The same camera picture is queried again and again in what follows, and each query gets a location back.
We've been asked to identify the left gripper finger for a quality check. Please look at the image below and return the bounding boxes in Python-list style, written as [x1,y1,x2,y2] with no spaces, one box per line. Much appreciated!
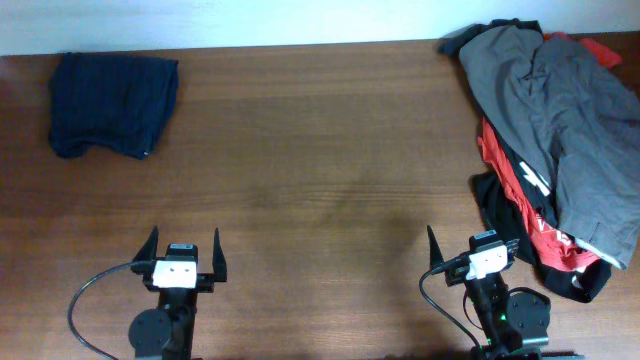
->
[133,226,159,262]
[212,228,228,282]

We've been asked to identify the grey shorts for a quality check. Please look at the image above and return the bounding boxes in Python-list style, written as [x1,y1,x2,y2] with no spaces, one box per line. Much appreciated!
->
[458,24,640,270]

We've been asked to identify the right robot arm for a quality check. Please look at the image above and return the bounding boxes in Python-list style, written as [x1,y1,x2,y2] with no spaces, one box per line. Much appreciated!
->
[419,228,551,359]

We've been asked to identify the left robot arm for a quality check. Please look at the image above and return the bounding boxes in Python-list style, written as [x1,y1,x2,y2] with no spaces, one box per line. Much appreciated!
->
[128,228,227,360]

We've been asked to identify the red shirt with white print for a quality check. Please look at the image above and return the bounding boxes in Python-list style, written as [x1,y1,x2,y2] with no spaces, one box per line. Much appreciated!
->
[476,31,624,274]

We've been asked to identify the black shirt with white print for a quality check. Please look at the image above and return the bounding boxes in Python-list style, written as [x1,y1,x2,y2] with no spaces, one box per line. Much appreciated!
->
[437,18,611,303]

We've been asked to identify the folded navy blue garment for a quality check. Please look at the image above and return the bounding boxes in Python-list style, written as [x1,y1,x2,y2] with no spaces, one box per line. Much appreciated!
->
[48,53,179,160]

